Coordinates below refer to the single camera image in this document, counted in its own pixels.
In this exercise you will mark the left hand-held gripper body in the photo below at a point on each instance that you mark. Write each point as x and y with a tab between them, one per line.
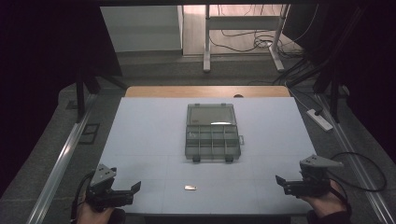
102	194

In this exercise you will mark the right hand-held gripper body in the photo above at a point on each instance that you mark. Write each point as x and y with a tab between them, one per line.
311	183

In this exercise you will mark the person's left hand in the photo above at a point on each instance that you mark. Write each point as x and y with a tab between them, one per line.
93	215

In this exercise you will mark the person's right hand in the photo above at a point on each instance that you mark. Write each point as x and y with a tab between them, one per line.
325	203

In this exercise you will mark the white table mat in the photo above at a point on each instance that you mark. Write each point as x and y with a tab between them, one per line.
149	140

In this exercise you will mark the small flat metal piece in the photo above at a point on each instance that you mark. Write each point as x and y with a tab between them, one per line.
190	187

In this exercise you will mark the white power strip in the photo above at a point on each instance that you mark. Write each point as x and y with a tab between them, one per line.
319	119

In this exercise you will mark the clear plastic compartment box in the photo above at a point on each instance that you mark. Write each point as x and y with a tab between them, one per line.
212	137

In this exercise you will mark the black metal stand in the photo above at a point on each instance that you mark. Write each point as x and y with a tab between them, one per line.
81	93
334	93

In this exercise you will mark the wooden table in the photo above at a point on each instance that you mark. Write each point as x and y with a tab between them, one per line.
174	91

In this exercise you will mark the dark curtain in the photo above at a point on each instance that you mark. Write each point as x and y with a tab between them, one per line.
40	62
367	62

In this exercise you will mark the white cabinet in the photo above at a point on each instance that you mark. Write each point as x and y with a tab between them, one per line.
140	28

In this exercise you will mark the aluminium floor rail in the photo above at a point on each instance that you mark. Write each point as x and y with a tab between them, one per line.
358	161
59	161

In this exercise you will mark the black floor frame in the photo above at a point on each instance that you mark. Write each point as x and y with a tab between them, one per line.
89	133

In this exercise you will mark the white metal desk frame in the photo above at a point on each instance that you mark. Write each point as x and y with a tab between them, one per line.
243	22

